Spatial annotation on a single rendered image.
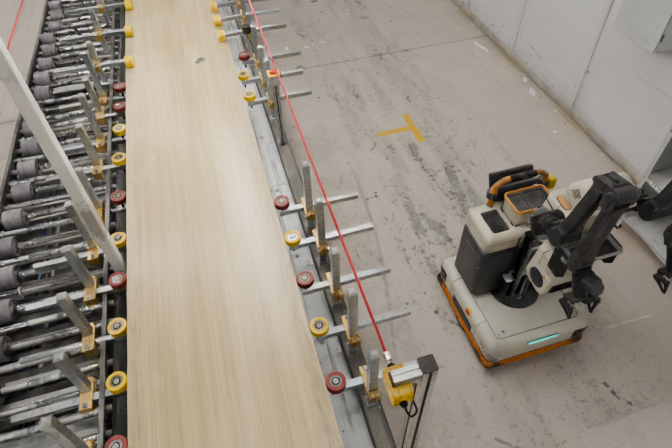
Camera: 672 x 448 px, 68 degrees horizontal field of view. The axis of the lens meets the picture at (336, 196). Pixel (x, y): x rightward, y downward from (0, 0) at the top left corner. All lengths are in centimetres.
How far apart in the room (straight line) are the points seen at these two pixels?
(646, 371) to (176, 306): 261
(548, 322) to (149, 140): 251
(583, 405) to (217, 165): 241
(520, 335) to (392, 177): 165
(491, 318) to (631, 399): 87
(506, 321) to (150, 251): 192
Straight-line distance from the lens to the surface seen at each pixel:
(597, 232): 199
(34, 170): 342
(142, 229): 268
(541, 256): 258
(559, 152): 456
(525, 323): 305
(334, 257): 215
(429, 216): 377
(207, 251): 249
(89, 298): 257
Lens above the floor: 280
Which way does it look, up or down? 46 degrees down
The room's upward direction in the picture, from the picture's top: 2 degrees counter-clockwise
